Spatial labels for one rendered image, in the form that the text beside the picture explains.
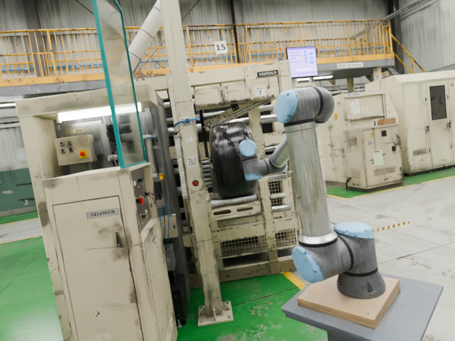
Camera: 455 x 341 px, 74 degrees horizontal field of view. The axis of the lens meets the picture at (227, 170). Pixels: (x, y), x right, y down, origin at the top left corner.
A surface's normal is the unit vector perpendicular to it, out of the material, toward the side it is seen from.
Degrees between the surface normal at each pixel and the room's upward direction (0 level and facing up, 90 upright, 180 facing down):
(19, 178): 90
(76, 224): 90
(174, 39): 90
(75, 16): 90
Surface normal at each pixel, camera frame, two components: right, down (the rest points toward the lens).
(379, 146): 0.27, 0.05
